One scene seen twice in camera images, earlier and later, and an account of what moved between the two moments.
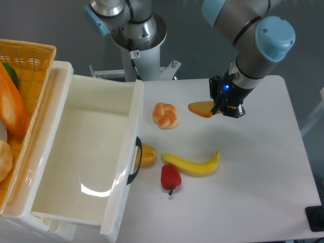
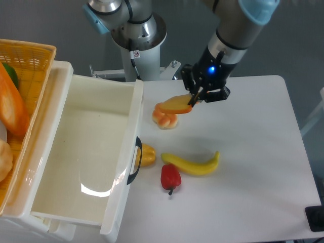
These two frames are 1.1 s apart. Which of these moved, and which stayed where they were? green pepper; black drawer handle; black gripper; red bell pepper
Moved: black gripper
Stayed: black drawer handle; green pepper; red bell pepper
